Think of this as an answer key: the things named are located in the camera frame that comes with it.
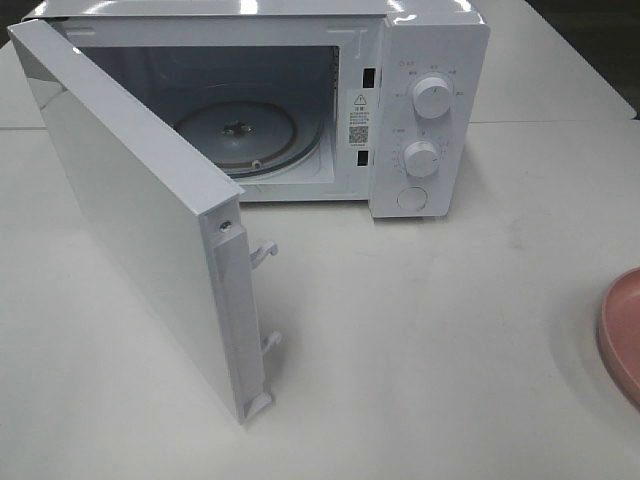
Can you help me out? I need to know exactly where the round microwave door button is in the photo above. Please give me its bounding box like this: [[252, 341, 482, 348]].
[[397, 186, 428, 212]]

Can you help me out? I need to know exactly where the white microwave knob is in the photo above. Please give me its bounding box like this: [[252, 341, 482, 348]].
[[403, 141, 441, 178], [410, 72, 454, 120]]

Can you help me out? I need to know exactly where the white microwave door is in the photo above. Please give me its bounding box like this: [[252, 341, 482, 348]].
[[9, 20, 281, 422]]

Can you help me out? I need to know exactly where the pink round plate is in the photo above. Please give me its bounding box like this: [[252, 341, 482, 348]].
[[597, 268, 639, 408]]

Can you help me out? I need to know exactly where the white warning label sticker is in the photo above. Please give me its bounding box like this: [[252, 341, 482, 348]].
[[346, 89, 374, 148]]

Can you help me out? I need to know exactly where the white microwave oven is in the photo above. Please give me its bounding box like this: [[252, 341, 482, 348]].
[[17, 1, 490, 218]]

